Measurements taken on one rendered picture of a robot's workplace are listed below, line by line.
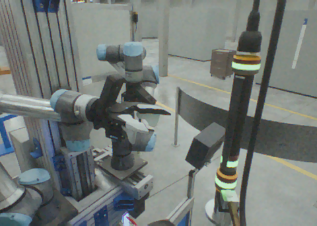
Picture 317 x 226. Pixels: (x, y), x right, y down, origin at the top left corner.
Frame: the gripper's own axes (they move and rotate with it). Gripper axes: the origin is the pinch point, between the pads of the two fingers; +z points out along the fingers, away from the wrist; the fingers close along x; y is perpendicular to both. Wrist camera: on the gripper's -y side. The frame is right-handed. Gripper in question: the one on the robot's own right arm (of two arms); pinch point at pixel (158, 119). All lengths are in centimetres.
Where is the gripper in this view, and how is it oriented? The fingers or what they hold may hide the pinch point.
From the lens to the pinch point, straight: 49.7
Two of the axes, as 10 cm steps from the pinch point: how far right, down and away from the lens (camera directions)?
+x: -5.0, 3.5, -7.9
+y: 0.0, 9.1, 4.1
